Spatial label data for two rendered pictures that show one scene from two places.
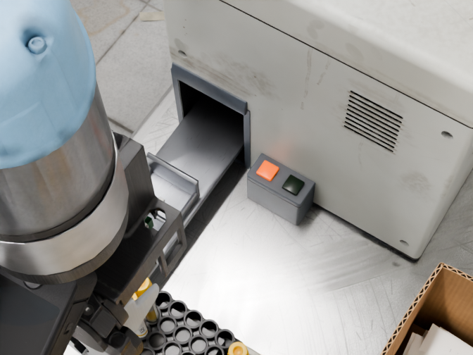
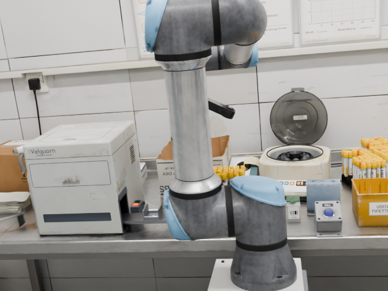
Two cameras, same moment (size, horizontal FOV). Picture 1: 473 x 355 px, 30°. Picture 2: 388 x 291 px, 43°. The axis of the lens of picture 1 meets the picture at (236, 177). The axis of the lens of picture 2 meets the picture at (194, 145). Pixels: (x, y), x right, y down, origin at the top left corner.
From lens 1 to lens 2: 166 cm
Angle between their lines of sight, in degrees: 87
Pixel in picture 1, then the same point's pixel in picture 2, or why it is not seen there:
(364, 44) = (127, 129)
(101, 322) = not seen: hidden behind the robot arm
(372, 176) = (136, 175)
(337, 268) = (153, 207)
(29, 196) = not seen: hidden behind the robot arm
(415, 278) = (149, 200)
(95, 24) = not seen: outside the picture
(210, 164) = (137, 214)
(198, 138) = (129, 217)
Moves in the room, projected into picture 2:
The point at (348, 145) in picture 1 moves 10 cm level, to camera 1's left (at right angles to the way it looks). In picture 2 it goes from (133, 170) to (144, 178)
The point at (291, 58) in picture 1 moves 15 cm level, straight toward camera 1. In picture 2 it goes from (125, 152) to (170, 144)
